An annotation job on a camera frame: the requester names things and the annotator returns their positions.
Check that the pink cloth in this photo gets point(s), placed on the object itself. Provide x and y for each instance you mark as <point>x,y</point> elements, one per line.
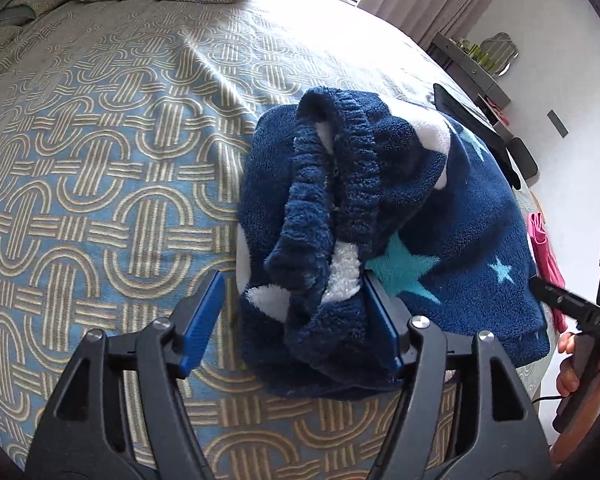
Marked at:
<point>545,260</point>

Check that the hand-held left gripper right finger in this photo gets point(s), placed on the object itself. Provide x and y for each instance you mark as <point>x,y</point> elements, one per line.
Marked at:
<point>380,320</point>

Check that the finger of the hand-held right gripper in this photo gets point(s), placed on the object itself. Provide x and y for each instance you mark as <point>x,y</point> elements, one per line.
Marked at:
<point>560,297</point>

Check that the black cloth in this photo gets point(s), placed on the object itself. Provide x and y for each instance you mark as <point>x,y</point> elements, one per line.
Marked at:
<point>472,120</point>

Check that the person's right hand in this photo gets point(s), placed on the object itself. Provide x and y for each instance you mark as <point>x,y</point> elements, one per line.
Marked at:
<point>567,365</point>

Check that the grey shelf unit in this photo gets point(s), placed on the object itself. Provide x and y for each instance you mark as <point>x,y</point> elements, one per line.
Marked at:
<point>472,80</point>

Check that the person's right forearm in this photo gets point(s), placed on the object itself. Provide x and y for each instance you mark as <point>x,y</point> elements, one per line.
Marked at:
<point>575,442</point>

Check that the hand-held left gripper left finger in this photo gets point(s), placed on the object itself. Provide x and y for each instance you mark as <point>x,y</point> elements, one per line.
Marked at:
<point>205,320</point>

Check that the blue star fleece pants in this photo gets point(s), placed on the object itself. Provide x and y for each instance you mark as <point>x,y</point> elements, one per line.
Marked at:
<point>430,220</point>

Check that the green bottles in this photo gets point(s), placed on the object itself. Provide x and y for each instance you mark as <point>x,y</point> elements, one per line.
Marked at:
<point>472,52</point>

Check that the dark wall socket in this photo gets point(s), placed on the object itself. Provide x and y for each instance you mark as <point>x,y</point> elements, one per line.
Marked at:
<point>557,122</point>

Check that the wavy edged mirror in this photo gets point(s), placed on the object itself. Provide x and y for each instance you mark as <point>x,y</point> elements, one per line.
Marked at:
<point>501,54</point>

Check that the bed with patterned bedspread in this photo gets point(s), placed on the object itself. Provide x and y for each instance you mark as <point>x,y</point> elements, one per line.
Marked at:
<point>105,160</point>

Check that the dark grey chair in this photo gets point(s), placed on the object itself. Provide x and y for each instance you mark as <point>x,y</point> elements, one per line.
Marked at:
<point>524,159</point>

